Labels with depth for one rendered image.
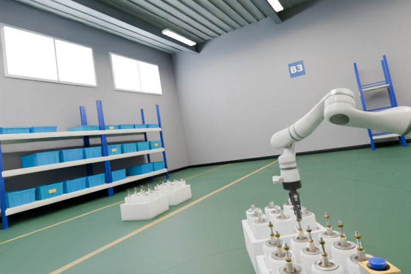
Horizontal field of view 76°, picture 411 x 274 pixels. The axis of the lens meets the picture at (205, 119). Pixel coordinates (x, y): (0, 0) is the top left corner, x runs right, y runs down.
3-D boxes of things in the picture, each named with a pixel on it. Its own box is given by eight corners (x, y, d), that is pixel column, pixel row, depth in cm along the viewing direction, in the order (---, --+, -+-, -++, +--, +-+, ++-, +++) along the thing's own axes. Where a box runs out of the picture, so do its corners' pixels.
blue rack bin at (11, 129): (-13, 139, 406) (-14, 132, 407) (14, 137, 439) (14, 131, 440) (2, 134, 382) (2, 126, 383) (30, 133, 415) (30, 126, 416)
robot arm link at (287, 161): (292, 166, 117) (276, 169, 113) (285, 131, 119) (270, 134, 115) (303, 166, 111) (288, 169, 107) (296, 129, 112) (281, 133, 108)
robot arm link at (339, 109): (329, 108, 81) (422, 126, 75) (329, 86, 86) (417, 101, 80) (319, 125, 88) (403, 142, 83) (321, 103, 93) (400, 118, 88)
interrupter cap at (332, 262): (329, 274, 80) (329, 272, 80) (309, 266, 87) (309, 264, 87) (344, 265, 84) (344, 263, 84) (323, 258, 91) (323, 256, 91)
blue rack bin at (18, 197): (-8, 209, 397) (-9, 195, 399) (20, 202, 430) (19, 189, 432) (8, 208, 373) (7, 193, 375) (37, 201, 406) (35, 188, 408)
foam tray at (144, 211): (169, 209, 318) (167, 194, 320) (150, 219, 283) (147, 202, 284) (143, 210, 334) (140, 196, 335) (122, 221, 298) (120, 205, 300)
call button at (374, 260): (381, 263, 71) (379, 255, 71) (391, 270, 67) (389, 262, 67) (366, 265, 71) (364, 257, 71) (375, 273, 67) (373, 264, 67)
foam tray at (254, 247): (306, 238, 169) (300, 210, 171) (335, 266, 130) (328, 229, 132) (246, 248, 169) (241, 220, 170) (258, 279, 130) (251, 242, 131)
